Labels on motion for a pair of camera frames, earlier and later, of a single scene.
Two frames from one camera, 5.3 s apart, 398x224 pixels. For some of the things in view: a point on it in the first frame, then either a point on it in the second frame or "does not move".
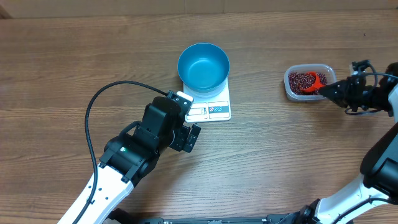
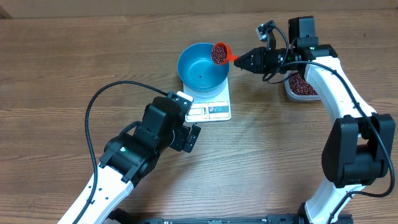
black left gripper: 180,142 does not move
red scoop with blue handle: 315,86 to 221,54
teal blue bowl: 204,67 does not move
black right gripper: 345,97 to 262,66
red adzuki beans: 298,81 does not move
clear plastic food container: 302,81 does not move
